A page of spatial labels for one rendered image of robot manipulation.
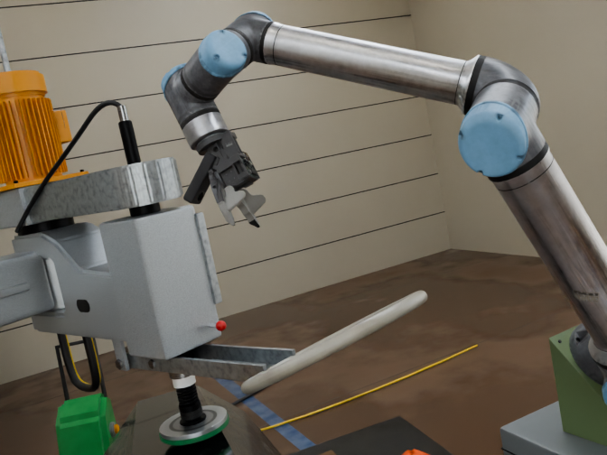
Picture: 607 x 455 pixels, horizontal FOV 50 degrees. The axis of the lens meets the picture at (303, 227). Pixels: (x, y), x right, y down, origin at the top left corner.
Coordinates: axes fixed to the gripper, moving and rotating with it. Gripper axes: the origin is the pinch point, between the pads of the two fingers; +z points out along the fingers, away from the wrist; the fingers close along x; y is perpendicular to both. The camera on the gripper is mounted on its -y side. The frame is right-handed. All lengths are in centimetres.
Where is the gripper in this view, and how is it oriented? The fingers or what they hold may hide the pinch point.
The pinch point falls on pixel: (244, 228)
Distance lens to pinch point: 135.8
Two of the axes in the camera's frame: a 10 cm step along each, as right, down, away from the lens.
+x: 2.7, 0.2, 9.6
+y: 8.5, -4.8, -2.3
